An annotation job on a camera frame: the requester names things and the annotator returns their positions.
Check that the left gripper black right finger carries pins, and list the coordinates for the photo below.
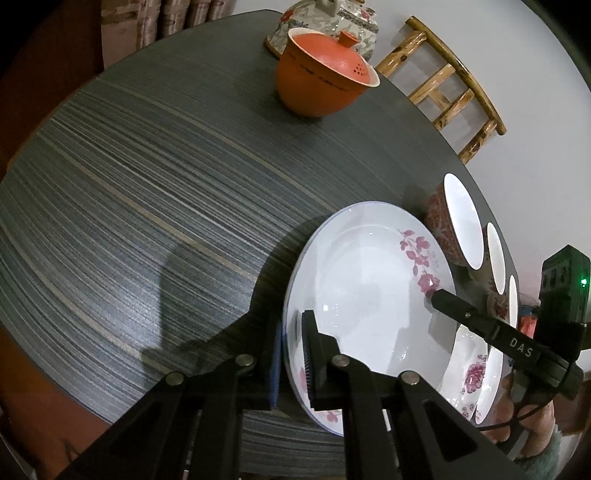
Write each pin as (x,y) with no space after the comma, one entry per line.
(325,381)

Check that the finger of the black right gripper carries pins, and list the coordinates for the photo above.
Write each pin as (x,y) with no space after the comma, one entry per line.
(466,314)

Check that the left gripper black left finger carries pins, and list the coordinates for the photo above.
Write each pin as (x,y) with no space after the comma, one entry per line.
(272,358)

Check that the large red patterned bowl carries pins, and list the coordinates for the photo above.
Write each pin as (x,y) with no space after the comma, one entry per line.
(453,219)

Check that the white floral plate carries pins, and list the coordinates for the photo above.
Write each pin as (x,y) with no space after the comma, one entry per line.
(472,378)
(368,273)

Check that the small white bowl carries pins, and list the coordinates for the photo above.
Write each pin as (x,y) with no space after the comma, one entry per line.
(505,306)

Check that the medium white bowl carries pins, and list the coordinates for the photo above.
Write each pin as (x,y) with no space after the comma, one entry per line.
(492,275)

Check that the orange lidded clay bowl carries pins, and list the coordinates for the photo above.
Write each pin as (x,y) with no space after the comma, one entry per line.
(319,75)

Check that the floral porcelain teapot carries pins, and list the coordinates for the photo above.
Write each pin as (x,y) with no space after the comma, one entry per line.
(330,18)

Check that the striped curtain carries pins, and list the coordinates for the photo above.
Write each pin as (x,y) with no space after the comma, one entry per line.
(130,25)

